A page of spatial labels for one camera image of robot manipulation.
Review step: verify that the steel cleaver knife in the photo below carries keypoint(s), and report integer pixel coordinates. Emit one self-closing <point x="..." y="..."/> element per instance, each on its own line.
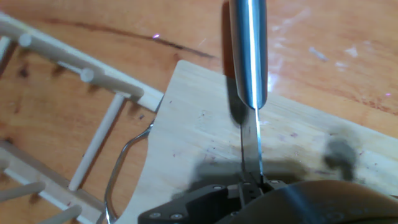
<point x="248" y="46"/>

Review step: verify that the wooden peg dish rack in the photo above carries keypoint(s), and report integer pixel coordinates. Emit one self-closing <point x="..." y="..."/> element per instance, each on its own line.
<point x="109" y="81"/>

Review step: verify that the brown rounded blurry cover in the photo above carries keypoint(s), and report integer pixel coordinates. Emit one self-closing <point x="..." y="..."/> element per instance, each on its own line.
<point x="311" y="205"/>

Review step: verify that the light wooden cutting board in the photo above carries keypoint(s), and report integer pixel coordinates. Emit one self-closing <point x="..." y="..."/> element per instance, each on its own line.
<point x="202" y="130"/>

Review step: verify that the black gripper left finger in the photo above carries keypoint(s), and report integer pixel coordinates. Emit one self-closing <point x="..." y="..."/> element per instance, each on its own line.
<point x="192" y="205"/>

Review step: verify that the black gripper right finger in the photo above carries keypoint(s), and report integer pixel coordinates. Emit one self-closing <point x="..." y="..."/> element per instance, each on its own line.
<point x="273" y="184"/>

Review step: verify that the large reddish wooden panel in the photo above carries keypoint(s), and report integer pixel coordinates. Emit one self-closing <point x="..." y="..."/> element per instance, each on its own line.
<point x="311" y="31"/>

